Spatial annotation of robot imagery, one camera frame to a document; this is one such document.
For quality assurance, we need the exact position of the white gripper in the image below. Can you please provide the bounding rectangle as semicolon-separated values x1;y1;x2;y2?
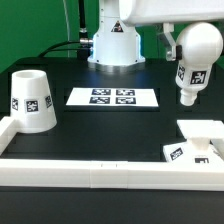
119;0;224;61

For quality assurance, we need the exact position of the white lamp hood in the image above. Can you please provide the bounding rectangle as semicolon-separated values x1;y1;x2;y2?
10;70;57;133

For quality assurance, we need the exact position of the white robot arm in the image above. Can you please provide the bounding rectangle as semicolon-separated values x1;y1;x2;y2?
88;0;224;72

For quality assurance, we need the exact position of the white marker sheet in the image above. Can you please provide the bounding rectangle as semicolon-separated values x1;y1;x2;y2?
66;88;158;107

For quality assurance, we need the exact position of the white lamp bulb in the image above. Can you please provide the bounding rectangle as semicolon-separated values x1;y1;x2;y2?
175;22;223;106

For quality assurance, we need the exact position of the white frame wall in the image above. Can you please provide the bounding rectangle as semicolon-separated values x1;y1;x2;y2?
0;116;224;191

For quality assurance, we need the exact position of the black cable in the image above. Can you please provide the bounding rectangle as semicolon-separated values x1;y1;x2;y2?
38;37;94;58

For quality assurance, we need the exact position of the white lamp base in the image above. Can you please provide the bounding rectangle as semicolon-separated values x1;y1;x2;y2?
163;120;224;164

